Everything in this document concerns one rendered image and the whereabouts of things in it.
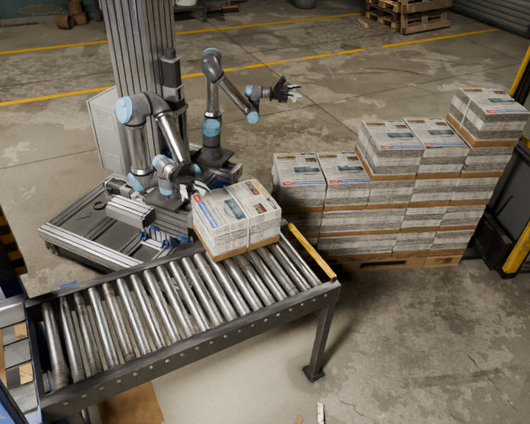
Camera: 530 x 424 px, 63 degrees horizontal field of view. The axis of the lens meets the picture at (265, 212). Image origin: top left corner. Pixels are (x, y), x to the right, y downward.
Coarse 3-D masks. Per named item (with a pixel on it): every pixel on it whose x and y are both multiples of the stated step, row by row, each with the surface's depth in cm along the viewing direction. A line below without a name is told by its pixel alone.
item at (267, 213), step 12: (252, 180) 232; (240, 192) 224; (252, 192) 224; (264, 192) 224; (252, 204) 216; (264, 204) 217; (276, 204) 217; (264, 216) 212; (276, 216) 217; (264, 228) 218; (276, 228) 223; (252, 240) 220
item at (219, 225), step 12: (216, 192) 223; (192, 204) 221; (204, 204) 214; (216, 204) 214; (228, 204) 216; (204, 216) 207; (216, 216) 208; (228, 216) 208; (204, 228) 214; (216, 228) 202; (228, 228) 205; (240, 228) 209; (204, 240) 220; (216, 240) 207; (228, 240) 211; (240, 240) 215; (216, 252) 212
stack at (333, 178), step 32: (288, 160) 287; (320, 160) 289; (352, 160) 291; (288, 192) 268; (320, 192) 271; (352, 192) 276; (384, 192) 280; (416, 192) 283; (448, 192) 287; (320, 224) 289; (352, 224) 294; (384, 224) 298; (416, 224) 301; (288, 256) 306; (416, 256) 323
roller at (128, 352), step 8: (104, 288) 201; (112, 288) 202; (104, 296) 198; (112, 296) 197; (112, 304) 194; (112, 312) 191; (120, 312) 192; (112, 320) 189; (120, 320) 188; (120, 328) 184; (120, 336) 182; (128, 336) 183; (120, 344) 179; (128, 344) 179; (128, 352) 176; (128, 360) 173
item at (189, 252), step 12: (288, 228) 245; (180, 252) 220; (192, 252) 221; (204, 252) 224; (144, 264) 213; (156, 264) 213; (180, 264) 220; (108, 276) 206; (120, 276) 206; (156, 276) 217; (72, 288) 200; (84, 288) 200; (36, 300) 193; (48, 300) 194; (36, 312) 194
